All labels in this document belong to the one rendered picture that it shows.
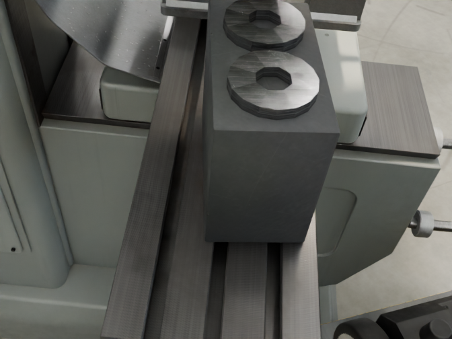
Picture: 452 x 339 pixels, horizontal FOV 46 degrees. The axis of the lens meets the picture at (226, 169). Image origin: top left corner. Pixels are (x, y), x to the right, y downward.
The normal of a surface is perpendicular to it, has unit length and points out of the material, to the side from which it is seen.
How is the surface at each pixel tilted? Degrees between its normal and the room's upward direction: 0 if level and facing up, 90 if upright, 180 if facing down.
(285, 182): 90
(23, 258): 88
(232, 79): 0
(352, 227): 90
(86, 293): 0
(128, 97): 90
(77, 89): 0
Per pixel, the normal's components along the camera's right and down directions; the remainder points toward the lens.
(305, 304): 0.07, -0.65
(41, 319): -0.04, 0.38
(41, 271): -0.06, 0.62
